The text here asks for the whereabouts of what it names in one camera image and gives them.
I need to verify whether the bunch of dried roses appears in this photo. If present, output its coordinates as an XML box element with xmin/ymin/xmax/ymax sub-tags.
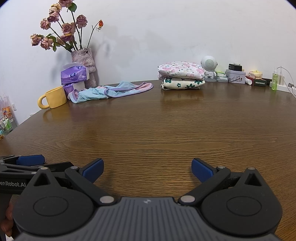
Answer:
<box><xmin>30</xmin><ymin>0</ymin><xmax>103</xmax><ymax>52</ymax></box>

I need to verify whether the white power strip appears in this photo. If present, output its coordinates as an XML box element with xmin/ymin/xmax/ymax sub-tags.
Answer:
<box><xmin>269</xmin><ymin>83</ymin><xmax>296</xmax><ymax>93</ymax></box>

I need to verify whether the fuzzy pink vase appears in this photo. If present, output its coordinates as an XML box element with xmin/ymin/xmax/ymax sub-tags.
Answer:
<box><xmin>70</xmin><ymin>47</ymin><xmax>97</xmax><ymax>88</ymax></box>

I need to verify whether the folded cream green-flower cloth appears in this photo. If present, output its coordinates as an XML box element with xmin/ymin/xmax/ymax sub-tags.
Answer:
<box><xmin>161</xmin><ymin>77</ymin><xmax>205</xmax><ymax>90</ymax></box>

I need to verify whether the opened purple tissue pack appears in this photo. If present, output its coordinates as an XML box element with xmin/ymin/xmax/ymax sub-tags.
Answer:
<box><xmin>60</xmin><ymin>62</ymin><xmax>90</xmax><ymax>85</ymax></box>

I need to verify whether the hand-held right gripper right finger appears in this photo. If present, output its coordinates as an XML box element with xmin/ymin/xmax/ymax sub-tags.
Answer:
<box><xmin>178</xmin><ymin>158</ymin><xmax>263</xmax><ymax>207</ymax></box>

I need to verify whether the green liquid bottle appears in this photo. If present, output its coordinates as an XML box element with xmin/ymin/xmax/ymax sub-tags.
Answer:
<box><xmin>271</xmin><ymin>67</ymin><xmax>279</xmax><ymax>91</ymax></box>

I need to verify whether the green white small box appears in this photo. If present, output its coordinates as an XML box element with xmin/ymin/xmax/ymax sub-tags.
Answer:
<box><xmin>216</xmin><ymin>71</ymin><xmax>229</xmax><ymax>82</ymax></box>

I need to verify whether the black charger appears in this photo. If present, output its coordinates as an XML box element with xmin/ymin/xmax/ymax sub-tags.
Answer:
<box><xmin>228</xmin><ymin>62</ymin><xmax>243</xmax><ymax>72</ymax></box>

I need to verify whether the person's left hand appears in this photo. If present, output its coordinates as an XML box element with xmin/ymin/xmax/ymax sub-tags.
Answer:
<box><xmin>4</xmin><ymin>203</ymin><xmax>15</xmax><ymax>237</ymax></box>

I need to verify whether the pink and blue tank top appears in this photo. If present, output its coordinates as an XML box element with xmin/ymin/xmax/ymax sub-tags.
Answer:
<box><xmin>67</xmin><ymin>81</ymin><xmax>154</xmax><ymax>104</ymax></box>

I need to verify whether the wire rack with bottles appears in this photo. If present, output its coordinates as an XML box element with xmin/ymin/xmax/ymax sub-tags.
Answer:
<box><xmin>0</xmin><ymin>94</ymin><xmax>19</xmax><ymax>139</ymax></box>

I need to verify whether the dark red flat box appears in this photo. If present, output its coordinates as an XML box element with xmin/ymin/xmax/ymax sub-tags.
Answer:
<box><xmin>245</xmin><ymin>75</ymin><xmax>273</xmax><ymax>85</ymax></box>

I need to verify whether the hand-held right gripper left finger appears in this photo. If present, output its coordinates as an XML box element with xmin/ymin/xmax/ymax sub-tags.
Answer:
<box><xmin>33</xmin><ymin>158</ymin><xmax>117</xmax><ymax>207</ymax></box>

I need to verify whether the white astronaut speaker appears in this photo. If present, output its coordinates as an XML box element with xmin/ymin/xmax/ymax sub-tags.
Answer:
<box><xmin>200</xmin><ymin>55</ymin><xmax>219</xmax><ymax>82</ymax></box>

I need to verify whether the folded pink floral cloth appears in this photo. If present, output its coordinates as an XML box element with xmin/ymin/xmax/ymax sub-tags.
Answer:
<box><xmin>158</xmin><ymin>61</ymin><xmax>206</xmax><ymax>80</ymax></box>

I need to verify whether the grey tin box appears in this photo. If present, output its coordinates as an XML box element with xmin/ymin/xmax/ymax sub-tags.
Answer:
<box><xmin>225</xmin><ymin>69</ymin><xmax>246</xmax><ymax>84</ymax></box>

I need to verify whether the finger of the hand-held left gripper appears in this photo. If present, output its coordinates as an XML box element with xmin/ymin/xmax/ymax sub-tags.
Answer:
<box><xmin>0</xmin><ymin>161</ymin><xmax>74</xmax><ymax>176</ymax></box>
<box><xmin>0</xmin><ymin>154</ymin><xmax>46</xmax><ymax>166</ymax></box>

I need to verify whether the yellow mug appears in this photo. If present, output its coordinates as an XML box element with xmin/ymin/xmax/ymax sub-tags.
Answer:
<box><xmin>38</xmin><ymin>86</ymin><xmax>67</xmax><ymax>109</ymax></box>

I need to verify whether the white charger plug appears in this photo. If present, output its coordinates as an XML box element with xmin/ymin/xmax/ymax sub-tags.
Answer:
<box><xmin>279</xmin><ymin>67</ymin><xmax>287</xmax><ymax>86</ymax></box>

